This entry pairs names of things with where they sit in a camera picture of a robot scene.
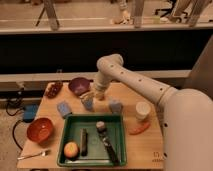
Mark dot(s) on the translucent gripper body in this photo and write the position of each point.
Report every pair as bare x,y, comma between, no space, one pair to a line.
99,95

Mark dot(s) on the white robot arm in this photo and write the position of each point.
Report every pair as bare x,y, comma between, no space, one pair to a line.
188,115

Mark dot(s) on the blue plastic cup middle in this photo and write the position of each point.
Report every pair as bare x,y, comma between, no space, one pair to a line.
88,104

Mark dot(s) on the purple bowl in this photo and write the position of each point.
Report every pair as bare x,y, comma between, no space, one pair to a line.
79,85

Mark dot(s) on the black marker bar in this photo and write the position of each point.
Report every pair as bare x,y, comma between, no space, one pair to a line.
83,144

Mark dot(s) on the bunch of red grapes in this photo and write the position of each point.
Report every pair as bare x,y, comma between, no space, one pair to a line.
54,90

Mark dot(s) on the green plastic tray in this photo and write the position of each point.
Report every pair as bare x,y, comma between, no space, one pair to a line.
97,155

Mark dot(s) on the orange carrot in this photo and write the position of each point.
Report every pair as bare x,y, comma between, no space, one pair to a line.
139,128

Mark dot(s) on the red yellow apple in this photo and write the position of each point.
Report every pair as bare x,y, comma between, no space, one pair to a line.
71,149

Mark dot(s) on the orange bowl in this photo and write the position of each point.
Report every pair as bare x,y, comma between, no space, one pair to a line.
40,130

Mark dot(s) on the blue box on floor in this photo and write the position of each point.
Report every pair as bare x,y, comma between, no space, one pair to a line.
30,113

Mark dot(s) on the silver fork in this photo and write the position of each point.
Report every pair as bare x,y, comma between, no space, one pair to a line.
42,153

